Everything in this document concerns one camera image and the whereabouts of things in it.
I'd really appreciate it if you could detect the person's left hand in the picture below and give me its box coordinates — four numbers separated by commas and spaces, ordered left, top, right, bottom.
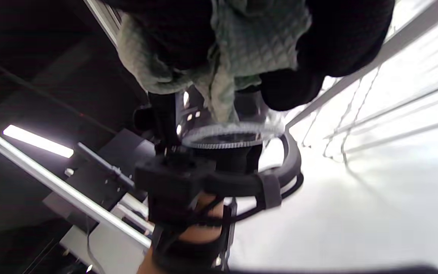
133, 93, 178, 155

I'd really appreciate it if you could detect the person's right hand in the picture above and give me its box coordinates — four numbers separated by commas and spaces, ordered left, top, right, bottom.
101, 0, 394, 112

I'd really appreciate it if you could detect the clear glass water cup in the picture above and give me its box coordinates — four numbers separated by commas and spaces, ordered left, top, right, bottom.
175, 89, 286, 150

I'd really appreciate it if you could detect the green fish scale cleaning cloth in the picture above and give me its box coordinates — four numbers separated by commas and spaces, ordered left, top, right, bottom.
116, 0, 313, 123

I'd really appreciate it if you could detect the person's left forearm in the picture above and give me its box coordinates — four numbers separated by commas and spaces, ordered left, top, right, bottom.
137, 193, 228, 274

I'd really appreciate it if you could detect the ceiling strip light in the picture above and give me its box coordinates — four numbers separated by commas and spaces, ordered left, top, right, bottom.
2, 124, 75, 159

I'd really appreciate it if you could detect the white wire dish rack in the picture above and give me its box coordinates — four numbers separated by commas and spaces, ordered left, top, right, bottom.
286, 0, 438, 165

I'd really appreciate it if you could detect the black camera rig bracket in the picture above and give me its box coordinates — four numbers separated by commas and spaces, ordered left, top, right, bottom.
43, 129, 157, 233

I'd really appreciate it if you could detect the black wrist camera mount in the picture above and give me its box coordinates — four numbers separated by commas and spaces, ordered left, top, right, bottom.
133, 131, 304, 229

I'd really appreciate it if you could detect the aluminium frame bar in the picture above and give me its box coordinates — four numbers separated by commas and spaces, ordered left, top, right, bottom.
84, 0, 123, 48
0, 120, 152, 250

